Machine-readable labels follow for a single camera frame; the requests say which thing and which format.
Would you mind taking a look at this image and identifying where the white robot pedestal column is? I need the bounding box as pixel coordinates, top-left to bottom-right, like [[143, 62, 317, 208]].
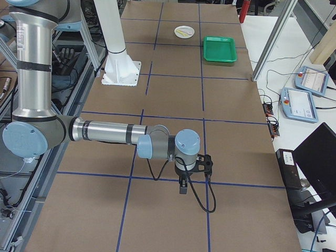
[[94, 0, 141, 87]]

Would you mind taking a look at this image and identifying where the blue network cable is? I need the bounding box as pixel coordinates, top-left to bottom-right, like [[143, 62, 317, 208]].
[[310, 209, 331, 252]]

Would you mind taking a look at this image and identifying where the green plastic tray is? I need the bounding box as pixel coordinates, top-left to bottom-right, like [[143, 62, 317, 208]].
[[203, 36, 237, 64]]

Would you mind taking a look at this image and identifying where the white round plate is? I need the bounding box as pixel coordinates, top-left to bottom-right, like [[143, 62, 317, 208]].
[[174, 26, 195, 39]]

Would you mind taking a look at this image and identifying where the black computer box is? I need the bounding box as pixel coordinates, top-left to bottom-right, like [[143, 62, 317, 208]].
[[276, 149, 310, 191]]

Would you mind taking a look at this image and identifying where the brown paper table cover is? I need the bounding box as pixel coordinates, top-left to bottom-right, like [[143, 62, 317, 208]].
[[25, 2, 301, 251]]

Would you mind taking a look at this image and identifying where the orange black connector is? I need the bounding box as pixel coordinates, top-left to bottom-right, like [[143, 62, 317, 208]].
[[262, 102, 274, 116], [266, 116, 280, 139]]

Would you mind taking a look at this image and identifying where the aluminium frame post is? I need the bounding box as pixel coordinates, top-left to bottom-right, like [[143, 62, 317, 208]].
[[251, 0, 298, 81]]

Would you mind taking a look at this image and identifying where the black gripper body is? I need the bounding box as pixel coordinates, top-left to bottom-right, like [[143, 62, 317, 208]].
[[174, 166, 194, 183]]

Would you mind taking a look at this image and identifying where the teach pendant tablet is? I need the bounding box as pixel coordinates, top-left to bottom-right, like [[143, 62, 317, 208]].
[[295, 66, 329, 97], [280, 87, 319, 123]]

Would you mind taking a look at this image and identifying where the wooden board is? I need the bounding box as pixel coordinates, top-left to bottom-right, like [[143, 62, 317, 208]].
[[309, 21, 336, 65]]

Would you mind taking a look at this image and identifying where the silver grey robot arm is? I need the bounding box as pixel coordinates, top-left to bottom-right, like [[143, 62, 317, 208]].
[[3, 1, 200, 194]]

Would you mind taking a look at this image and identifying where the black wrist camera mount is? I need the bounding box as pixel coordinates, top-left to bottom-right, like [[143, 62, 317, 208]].
[[192, 154, 213, 176]]

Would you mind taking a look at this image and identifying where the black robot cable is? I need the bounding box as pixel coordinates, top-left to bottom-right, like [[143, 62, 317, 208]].
[[146, 156, 217, 213]]

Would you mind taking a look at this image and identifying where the lower orange black connector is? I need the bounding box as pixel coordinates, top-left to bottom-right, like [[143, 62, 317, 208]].
[[266, 116, 280, 139]]

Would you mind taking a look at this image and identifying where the upper orange black connector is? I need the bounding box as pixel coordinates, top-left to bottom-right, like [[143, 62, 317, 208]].
[[262, 102, 274, 116]]

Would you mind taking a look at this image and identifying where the red fire extinguisher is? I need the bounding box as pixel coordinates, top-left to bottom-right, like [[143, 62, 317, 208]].
[[239, 0, 250, 24]]

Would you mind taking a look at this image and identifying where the black monitor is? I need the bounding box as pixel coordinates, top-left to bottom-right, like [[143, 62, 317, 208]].
[[293, 122, 335, 195]]

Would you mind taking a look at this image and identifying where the black monitor stand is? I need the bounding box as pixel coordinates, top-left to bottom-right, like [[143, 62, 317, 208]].
[[287, 190, 335, 234]]

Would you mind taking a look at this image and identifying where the lower teach pendant tablet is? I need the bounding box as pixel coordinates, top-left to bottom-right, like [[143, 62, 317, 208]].
[[280, 87, 319, 123]]

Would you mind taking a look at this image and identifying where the upper teach pendant tablet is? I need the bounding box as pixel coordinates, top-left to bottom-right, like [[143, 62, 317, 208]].
[[295, 66, 329, 97]]

